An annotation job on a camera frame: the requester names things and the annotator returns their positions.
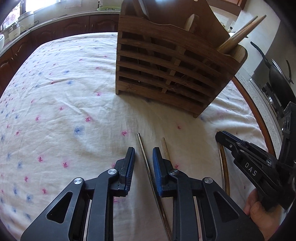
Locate metal chopstick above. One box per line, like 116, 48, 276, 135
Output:
137, 133, 172, 240

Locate lower wooden cabinets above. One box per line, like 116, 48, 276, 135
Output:
1, 13, 119, 93

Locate gas stove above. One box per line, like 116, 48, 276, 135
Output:
249, 78, 284, 121

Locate right hand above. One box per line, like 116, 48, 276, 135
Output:
243, 189, 282, 240

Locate floral white tablecloth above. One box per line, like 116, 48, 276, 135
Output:
1, 33, 266, 240

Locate dark brown chopstick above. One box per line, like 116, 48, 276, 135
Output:
219, 144, 230, 196

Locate white pot cooker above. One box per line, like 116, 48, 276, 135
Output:
18, 11, 35, 31

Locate brown wooden chopstick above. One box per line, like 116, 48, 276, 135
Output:
161, 137, 171, 161

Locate green basin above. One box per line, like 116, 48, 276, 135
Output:
97, 6, 121, 11

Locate black wok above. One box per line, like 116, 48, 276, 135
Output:
250, 41, 295, 108

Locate wooden utensil holder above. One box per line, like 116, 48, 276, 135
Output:
115, 1, 247, 117

